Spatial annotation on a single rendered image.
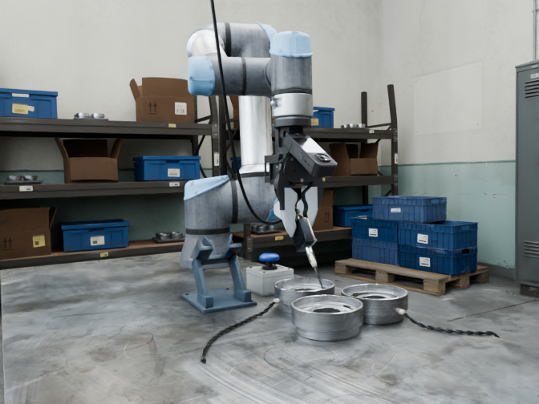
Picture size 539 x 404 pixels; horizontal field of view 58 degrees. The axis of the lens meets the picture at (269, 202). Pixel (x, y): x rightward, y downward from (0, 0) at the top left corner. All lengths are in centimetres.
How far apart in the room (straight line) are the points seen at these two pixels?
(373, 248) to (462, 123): 160
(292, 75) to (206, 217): 50
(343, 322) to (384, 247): 419
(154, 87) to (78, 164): 91
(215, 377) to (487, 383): 30
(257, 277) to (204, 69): 41
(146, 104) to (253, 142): 310
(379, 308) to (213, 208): 60
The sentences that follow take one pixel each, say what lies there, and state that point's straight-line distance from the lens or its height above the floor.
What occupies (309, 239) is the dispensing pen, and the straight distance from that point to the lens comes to 86.
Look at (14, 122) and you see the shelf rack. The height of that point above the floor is 146.
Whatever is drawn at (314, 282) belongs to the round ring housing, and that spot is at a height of 83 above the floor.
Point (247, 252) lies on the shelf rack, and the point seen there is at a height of 32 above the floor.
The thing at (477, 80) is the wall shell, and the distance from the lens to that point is 538.
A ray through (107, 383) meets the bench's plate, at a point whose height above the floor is 80.
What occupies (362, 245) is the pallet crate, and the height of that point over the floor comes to 30.
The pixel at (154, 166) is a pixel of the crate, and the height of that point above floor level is 113.
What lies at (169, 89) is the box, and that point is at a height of 179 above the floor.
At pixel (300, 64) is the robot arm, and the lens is 89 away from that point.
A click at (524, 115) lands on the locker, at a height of 147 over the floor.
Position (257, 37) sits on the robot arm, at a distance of 135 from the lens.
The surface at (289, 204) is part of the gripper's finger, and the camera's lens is 87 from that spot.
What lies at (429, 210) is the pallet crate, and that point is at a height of 68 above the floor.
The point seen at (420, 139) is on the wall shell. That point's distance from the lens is 581.
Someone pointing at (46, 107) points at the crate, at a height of 160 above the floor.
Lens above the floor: 103
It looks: 3 degrees down
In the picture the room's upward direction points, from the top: 1 degrees counter-clockwise
